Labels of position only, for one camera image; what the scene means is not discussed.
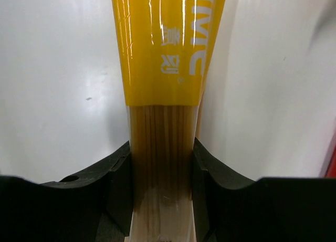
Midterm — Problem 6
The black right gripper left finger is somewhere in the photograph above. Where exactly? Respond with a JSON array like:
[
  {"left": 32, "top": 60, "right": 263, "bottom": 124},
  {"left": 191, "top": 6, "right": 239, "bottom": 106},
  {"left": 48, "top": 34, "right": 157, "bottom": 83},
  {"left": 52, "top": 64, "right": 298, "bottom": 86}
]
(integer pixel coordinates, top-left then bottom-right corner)
[{"left": 1, "top": 143, "right": 133, "bottom": 241}]

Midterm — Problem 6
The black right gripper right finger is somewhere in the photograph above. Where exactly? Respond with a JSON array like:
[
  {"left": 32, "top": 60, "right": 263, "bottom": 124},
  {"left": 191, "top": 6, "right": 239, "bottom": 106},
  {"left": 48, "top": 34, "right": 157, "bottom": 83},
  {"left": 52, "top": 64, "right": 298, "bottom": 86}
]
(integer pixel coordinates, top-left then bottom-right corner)
[{"left": 193, "top": 141, "right": 335, "bottom": 241}]

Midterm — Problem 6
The red spaghetti bag near shelf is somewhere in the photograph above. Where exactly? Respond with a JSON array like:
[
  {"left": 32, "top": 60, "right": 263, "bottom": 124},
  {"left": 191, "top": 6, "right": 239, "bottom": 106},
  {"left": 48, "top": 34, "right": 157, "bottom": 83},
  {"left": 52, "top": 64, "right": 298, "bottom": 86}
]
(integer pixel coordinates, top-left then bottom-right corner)
[{"left": 319, "top": 127, "right": 335, "bottom": 177}]

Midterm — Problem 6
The yellow Pastatime bag front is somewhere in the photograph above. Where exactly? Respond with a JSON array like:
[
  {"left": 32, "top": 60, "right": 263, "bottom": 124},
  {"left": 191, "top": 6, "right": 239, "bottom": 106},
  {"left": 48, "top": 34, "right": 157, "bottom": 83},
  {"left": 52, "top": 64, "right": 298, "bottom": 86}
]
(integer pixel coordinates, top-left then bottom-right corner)
[{"left": 112, "top": 0, "right": 225, "bottom": 241}]

